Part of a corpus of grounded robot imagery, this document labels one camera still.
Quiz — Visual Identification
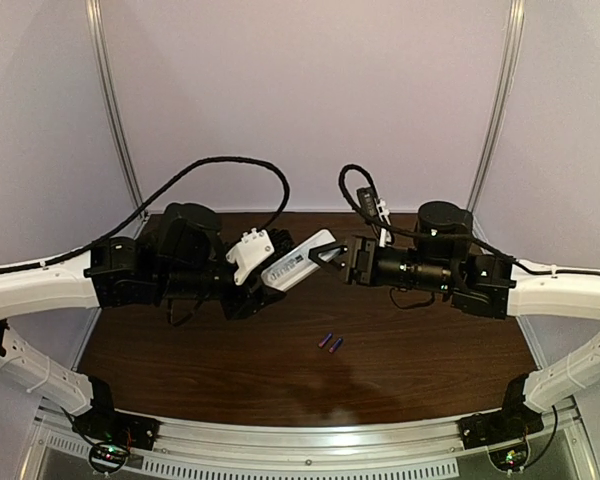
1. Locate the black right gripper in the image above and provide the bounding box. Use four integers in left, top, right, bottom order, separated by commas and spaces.
309, 235, 455, 296

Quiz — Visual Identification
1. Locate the white remote control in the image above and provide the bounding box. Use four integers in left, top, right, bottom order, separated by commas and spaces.
261, 229, 335, 292

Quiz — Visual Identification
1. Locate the blue red battery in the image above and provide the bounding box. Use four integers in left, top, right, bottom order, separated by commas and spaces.
317, 332, 333, 349
329, 337, 344, 354

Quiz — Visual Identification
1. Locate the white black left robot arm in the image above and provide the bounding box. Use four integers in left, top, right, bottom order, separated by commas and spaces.
0, 203, 293, 444

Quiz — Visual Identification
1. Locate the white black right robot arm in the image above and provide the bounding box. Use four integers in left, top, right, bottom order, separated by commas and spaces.
309, 201, 600, 442

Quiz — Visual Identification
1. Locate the left circuit board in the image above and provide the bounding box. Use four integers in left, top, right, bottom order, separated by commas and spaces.
87, 441, 131, 475

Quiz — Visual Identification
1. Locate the circuit board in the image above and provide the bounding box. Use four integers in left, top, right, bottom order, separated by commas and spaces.
487, 441, 530, 474
87, 441, 131, 475

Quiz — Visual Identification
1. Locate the right circuit board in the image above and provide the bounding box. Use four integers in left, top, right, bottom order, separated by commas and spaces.
487, 441, 530, 474

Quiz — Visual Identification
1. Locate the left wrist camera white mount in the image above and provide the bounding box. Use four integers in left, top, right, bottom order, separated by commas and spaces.
225, 228, 294, 286

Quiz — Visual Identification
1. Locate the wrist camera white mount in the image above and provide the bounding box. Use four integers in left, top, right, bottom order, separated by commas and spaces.
225, 228, 294, 286
356, 187, 394, 247

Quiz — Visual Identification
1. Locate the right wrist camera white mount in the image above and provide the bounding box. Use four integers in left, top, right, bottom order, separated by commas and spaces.
356, 187, 394, 247

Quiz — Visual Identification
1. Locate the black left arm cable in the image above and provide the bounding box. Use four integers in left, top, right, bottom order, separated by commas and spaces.
0, 157, 290, 279

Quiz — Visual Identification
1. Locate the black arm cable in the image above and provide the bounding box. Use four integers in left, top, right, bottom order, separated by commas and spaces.
338, 163, 600, 279
0, 157, 290, 279

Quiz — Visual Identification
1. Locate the front aluminium rail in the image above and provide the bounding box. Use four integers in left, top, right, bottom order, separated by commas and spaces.
32, 392, 581, 479

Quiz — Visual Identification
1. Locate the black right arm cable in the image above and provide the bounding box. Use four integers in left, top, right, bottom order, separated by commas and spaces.
338, 163, 600, 279

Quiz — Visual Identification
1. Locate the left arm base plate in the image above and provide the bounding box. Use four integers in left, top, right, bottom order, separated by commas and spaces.
72, 409, 161, 451

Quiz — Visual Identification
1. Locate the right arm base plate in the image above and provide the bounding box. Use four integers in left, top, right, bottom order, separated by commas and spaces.
457, 407, 544, 450

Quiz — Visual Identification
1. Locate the right aluminium frame post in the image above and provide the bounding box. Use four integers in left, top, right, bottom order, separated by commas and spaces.
467, 0, 525, 214

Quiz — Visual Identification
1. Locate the aluminium frame post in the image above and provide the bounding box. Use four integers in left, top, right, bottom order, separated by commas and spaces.
467, 0, 525, 214
85, 0, 143, 208

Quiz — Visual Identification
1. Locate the left aluminium frame post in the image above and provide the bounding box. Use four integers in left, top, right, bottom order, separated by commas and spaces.
85, 0, 143, 208

